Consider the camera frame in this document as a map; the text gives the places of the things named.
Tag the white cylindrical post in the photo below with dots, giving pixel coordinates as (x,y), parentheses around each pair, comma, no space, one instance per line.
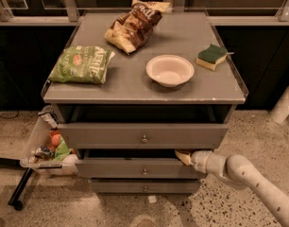
(281,110)

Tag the green yellow sponge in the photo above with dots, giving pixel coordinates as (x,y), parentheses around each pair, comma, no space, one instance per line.
(211,56)

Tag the brown yellow chip bag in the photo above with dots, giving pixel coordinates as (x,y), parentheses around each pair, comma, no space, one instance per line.
(131,31)

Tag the green bag in bin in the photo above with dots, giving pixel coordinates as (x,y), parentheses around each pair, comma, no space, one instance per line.
(62,151)

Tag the grey top drawer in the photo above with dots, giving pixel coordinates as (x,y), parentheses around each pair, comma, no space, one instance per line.
(143,135)

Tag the white paper bowl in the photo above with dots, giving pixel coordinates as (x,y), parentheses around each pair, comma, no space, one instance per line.
(169,70)

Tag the clear plastic bin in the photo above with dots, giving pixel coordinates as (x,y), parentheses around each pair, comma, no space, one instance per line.
(39,151)

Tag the black floor stand leg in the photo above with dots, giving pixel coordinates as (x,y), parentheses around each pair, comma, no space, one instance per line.
(14,200)

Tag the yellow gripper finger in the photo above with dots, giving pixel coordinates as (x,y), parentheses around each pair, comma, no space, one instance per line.
(184,156)

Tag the green chip bag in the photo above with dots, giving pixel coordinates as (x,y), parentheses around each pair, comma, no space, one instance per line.
(82,64)

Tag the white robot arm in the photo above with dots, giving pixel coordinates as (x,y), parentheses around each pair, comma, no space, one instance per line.
(237,170)

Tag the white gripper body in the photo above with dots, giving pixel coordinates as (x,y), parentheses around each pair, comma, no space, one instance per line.
(199,160)

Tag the grey drawer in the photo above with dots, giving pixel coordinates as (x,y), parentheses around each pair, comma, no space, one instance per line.
(146,186)
(134,164)
(143,135)

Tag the orange fruit in bin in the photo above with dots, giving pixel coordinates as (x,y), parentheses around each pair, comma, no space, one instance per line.
(56,139)

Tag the grey drawer cabinet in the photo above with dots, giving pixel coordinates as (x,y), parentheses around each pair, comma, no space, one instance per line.
(129,95)

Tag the grey bottom drawer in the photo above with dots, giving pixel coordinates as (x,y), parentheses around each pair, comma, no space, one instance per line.
(146,186)

